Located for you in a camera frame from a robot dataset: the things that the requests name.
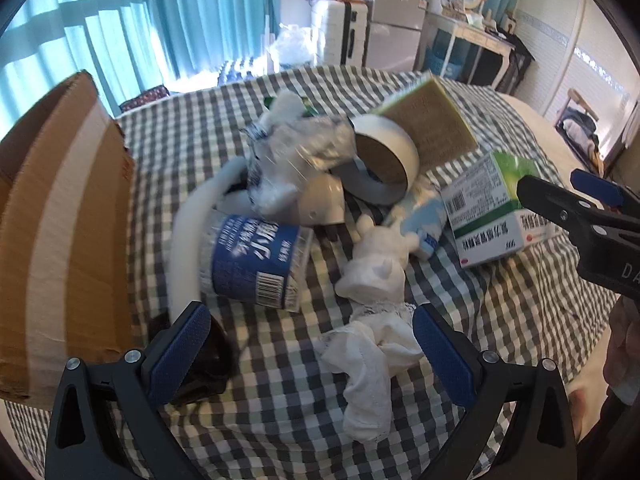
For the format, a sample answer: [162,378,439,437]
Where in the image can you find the white toy figurine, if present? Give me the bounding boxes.
[335,215,421,306]

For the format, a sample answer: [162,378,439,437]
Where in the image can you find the floral fabric bag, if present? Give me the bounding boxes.
[120,85,171,113]

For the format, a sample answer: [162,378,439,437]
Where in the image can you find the white curved strap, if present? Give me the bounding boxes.
[167,157,251,331]

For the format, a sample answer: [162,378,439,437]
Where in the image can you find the white tissue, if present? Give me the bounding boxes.
[315,302,426,443]

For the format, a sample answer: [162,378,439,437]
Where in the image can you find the pack of water bottles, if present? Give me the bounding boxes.
[217,57,273,86]

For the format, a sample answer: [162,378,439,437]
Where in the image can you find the black rounded object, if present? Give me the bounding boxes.
[147,310,236,406]

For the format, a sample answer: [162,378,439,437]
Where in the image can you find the wooden chair with clothes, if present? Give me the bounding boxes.
[552,87,621,171]

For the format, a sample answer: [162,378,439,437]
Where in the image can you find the white dressing table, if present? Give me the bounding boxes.
[415,7,516,86]

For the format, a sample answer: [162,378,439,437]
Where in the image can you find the blue plastic basket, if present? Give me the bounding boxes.
[427,45,473,81]

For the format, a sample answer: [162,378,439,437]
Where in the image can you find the white suitcase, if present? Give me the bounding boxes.
[310,0,373,67]

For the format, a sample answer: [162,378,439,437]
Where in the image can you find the white plug adapter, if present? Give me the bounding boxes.
[295,172,346,226]

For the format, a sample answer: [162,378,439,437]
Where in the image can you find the person's right hand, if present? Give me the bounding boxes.
[606,301,640,406]

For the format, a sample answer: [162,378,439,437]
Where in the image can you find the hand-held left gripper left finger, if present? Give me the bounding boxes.
[45,301,214,480]

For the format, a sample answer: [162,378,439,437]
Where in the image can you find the silver small fridge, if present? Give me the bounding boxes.
[367,0,428,71]

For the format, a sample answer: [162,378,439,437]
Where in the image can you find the green white medicine box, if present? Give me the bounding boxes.
[440,150,563,270]

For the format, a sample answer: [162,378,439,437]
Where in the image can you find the black clothes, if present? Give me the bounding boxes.
[492,30,533,93]

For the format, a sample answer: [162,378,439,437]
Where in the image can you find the large clear water jug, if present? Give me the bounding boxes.
[270,22,321,71]

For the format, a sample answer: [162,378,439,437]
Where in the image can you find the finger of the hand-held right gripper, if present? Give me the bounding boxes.
[571,168,640,219]
[516,174,640,252]

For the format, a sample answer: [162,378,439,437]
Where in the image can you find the white tape roll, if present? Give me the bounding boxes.
[330,114,421,206]

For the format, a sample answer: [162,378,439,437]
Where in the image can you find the plastic wrapper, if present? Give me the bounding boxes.
[240,91,356,221]

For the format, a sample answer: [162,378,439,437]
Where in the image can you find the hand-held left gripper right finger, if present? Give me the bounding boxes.
[412,303,578,480]

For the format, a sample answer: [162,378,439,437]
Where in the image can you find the brown cardboard box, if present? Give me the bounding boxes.
[0,71,133,408]

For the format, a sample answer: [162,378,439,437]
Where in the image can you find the yellow green scouring sponge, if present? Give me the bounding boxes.
[372,74,481,171]

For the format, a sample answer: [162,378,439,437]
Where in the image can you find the light blue white tube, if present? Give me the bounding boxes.
[385,187,448,261]

